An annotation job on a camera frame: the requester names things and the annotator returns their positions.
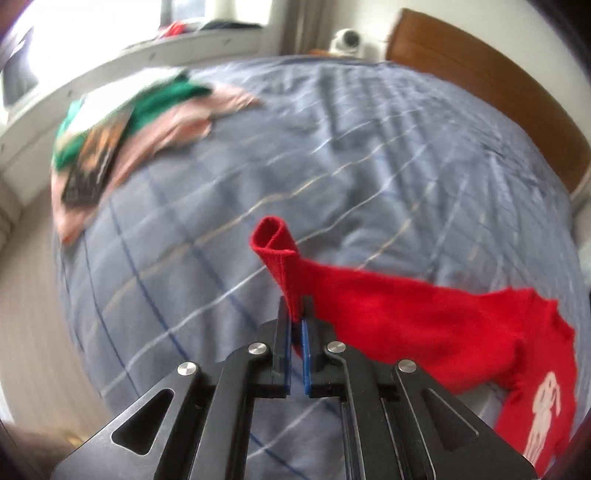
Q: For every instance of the dark printed book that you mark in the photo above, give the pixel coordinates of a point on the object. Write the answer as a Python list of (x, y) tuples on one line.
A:
[(92, 166)]

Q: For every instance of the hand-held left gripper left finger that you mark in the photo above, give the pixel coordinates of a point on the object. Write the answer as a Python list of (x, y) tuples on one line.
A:
[(287, 355)]

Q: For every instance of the white desk fan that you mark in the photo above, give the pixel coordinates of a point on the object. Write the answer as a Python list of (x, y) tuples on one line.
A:
[(347, 42)]

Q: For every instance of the beige curtain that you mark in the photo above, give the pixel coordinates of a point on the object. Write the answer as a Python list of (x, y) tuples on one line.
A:
[(304, 23)]

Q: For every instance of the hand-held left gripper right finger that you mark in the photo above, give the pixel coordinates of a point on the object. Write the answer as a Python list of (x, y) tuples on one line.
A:
[(305, 355)]

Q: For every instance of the wooden headboard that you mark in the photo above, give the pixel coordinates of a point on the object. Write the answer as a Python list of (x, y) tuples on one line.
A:
[(461, 55)]

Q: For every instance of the white cloth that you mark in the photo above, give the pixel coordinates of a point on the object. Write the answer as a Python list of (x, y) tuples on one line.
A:
[(115, 94)]

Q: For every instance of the green cloth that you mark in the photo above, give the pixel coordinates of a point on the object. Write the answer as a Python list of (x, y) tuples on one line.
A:
[(157, 104)]

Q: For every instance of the small red cloth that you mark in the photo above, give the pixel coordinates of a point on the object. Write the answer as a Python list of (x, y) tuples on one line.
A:
[(171, 28)]

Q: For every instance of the dark cloth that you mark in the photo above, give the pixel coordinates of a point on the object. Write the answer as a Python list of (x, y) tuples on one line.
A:
[(228, 25)]

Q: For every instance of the red sweater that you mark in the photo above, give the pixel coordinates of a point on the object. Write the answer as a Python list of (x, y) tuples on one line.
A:
[(415, 314)]

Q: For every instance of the pink cloth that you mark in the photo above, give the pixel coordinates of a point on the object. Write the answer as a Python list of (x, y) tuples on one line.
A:
[(184, 124)]

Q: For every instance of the wooden nightstand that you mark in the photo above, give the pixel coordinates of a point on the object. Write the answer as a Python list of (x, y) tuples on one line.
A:
[(321, 53)]

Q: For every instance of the blue-grey plaid blanket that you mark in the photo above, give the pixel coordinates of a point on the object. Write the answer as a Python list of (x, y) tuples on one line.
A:
[(323, 161)]

